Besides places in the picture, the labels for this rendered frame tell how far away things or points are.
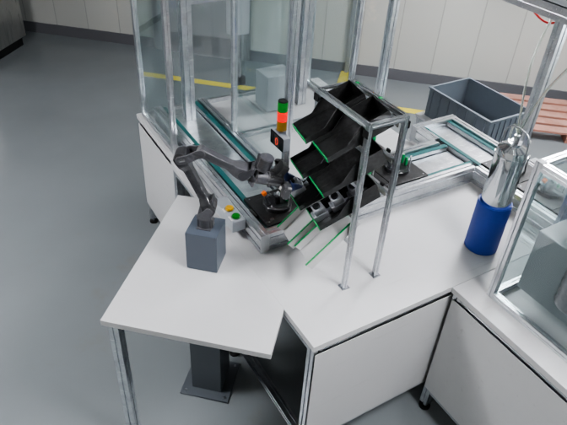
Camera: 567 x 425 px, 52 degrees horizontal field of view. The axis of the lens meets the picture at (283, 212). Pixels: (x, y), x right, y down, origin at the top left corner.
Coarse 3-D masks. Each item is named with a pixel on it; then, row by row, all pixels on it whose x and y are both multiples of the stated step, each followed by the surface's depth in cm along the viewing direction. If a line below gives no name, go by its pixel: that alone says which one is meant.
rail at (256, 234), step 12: (204, 168) 304; (204, 180) 309; (216, 180) 296; (216, 192) 297; (228, 192) 289; (240, 204) 280; (252, 216) 273; (252, 228) 267; (264, 228) 267; (252, 240) 272; (264, 240) 264
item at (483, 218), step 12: (480, 204) 263; (480, 216) 265; (492, 216) 261; (504, 216) 261; (468, 228) 276; (480, 228) 267; (492, 228) 264; (504, 228) 267; (468, 240) 276; (480, 240) 270; (492, 240) 269; (480, 252) 274; (492, 252) 274
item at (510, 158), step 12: (504, 132) 249; (504, 144) 247; (516, 144) 244; (528, 144) 240; (504, 156) 245; (516, 156) 243; (492, 168) 253; (504, 168) 247; (516, 168) 246; (492, 180) 254; (504, 180) 250; (516, 180) 251; (492, 192) 256; (504, 192) 254; (492, 204) 259; (504, 204) 257
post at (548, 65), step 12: (564, 24) 242; (552, 36) 247; (564, 36) 246; (552, 48) 249; (552, 60) 251; (540, 72) 257; (552, 72) 256; (540, 84) 259; (528, 108) 267; (540, 108) 267; (528, 120) 269; (528, 132) 273
